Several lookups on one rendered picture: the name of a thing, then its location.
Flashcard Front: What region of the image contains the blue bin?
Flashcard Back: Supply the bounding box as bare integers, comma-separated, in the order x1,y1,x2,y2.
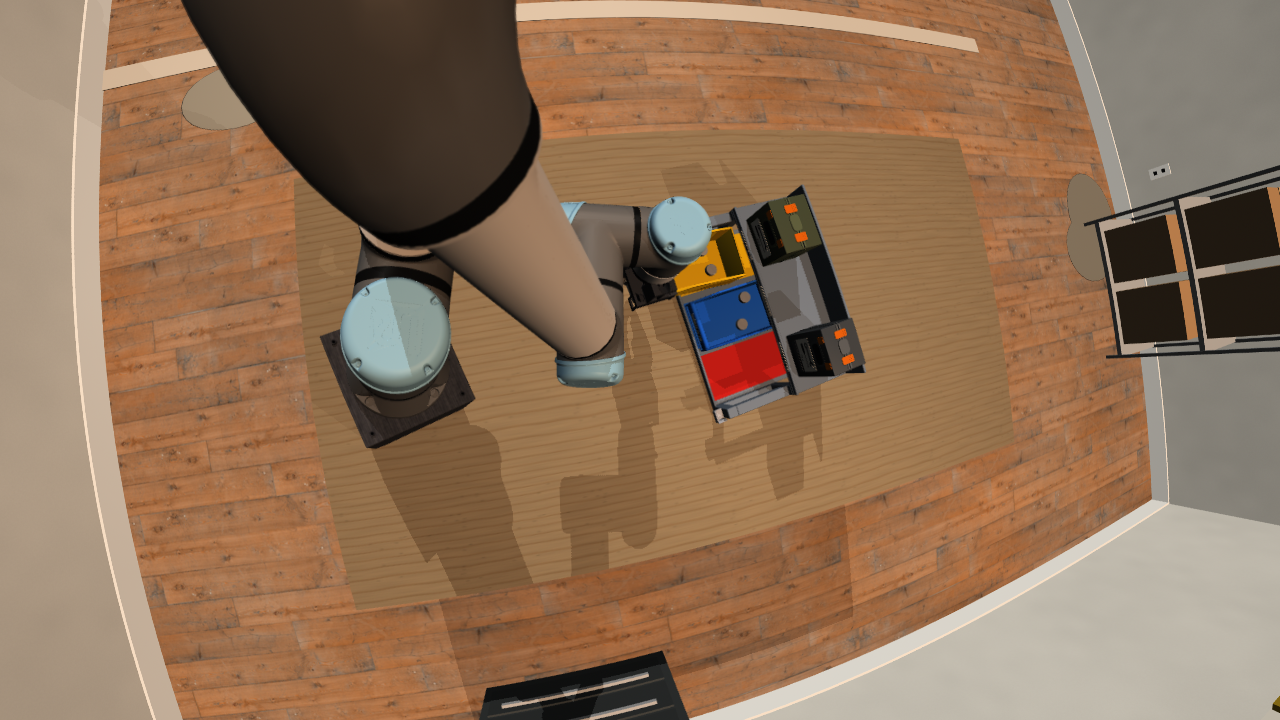
687,281,772,351

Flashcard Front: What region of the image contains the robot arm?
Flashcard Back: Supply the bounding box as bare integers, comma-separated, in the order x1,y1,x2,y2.
180,0,712,419

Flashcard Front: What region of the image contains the yellow bin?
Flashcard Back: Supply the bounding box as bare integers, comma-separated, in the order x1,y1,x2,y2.
675,227,748,296

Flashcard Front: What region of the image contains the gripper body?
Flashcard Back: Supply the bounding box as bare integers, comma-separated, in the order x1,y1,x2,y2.
623,266,677,311

